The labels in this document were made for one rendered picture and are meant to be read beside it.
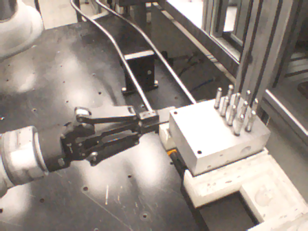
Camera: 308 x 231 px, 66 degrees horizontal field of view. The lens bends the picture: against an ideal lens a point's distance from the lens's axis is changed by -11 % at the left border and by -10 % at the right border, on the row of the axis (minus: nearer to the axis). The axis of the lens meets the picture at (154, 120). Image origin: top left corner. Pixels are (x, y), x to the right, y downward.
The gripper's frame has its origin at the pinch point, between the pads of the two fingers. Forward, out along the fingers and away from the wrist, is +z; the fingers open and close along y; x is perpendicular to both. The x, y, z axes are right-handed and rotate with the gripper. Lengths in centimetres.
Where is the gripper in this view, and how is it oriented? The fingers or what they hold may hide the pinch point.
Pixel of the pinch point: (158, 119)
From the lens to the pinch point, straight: 46.0
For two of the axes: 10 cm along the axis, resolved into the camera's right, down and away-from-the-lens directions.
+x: -3.5, -6.7, 6.5
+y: 0.0, -7.0, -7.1
